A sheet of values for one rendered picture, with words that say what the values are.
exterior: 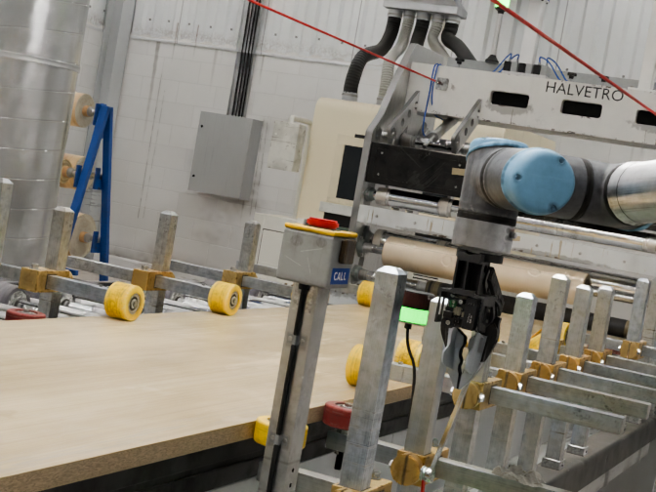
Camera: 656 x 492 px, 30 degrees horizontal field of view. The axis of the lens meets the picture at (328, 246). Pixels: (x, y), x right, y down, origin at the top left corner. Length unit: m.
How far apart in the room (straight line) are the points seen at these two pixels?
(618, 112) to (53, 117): 2.63
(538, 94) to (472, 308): 3.15
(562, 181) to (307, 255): 0.41
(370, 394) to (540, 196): 0.37
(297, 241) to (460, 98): 3.55
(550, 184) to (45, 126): 4.39
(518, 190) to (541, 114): 3.21
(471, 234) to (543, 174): 0.18
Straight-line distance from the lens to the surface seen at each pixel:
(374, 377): 1.75
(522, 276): 4.59
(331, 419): 2.08
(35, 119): 5.88
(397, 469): 1.99
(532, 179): 1.70
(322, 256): 1.47
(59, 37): 5.92
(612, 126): 4.83
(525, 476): 2.00
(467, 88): 5.00
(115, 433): 1.67
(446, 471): 2.04
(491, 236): 1.82
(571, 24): 11.29
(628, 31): 11.16
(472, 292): 1.81
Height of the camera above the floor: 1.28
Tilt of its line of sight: 3 degrees down
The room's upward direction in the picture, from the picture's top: 10 degrees clockwise
